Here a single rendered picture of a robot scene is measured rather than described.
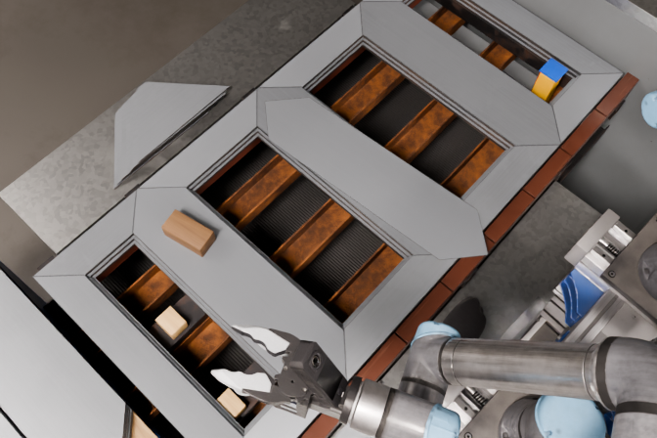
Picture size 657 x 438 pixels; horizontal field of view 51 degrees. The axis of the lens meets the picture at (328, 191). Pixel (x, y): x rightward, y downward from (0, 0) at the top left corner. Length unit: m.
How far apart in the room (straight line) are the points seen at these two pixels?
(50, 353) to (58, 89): 1.66
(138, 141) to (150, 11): 1.43
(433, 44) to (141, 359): 1.21
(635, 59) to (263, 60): 1.10
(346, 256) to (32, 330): 0.88
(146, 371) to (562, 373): 1.02
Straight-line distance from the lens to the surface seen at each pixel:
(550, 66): 2.12
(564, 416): 1.31
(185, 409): 1.68
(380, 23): 2.17
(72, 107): 3.15
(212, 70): 2.18
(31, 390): 1.78
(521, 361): 1.05
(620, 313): 1.76
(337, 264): 2.07
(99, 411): 1.72
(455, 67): 2.10
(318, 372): 0.99
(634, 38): 2.20
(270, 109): 1.97
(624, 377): 0.95
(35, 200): 2.07
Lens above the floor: 2.48
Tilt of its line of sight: 63 degrees down
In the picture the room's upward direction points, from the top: 3 degrees clockwise
